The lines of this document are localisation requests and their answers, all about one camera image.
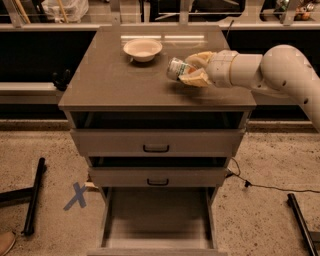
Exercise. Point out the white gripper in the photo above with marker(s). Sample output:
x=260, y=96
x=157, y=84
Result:
x=222, y=69

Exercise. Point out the green 7up can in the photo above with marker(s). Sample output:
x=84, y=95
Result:
x=177, y=68

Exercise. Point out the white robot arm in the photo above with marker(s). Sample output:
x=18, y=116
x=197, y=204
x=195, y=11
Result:
x=282, y=70

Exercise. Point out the grey drawer cabinet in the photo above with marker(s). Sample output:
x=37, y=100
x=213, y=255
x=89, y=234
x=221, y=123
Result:
x=109, y=80

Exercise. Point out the top grey drawer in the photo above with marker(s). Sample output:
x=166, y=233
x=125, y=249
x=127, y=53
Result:
x=189, y=134

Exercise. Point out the grey drawer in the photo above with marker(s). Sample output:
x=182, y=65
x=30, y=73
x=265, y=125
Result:
x=154, y=221
x=189, y=134
x=181, y=171

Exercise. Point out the middle grey drawer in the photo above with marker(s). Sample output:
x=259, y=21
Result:
x=181, y=171

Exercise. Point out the bottom grey drawer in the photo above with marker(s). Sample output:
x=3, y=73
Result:
x=154, y=221

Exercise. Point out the white bowl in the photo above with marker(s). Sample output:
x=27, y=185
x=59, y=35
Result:
x=142, y=50

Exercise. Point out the white plastic bag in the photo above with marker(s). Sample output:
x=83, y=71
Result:
x=65, y=11

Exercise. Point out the blue tape cross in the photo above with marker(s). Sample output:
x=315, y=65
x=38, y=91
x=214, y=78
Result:
x=79, y=191

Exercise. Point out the black stand right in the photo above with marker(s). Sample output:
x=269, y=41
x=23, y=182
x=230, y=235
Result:
x=311, y=238

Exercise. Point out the black stand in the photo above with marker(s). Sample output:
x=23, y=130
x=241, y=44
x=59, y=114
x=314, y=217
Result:
x=311, y=238
x=29, y=195

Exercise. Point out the black stand left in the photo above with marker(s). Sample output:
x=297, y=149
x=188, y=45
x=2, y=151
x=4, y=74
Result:
x=29, y=195

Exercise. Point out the brown shoe tip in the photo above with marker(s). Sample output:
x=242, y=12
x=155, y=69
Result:
x=7, y=241

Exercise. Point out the black top drawer handle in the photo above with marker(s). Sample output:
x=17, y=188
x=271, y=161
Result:
x=156, y=148

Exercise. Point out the black drawer handle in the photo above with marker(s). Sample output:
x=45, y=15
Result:
x=161, y=182
x=156, y=148

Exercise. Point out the black middle drawer handle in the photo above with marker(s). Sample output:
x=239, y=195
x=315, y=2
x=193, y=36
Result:
x=161, y=182

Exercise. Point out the black clamp on rail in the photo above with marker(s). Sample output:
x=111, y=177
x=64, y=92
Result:
x=61, y=81

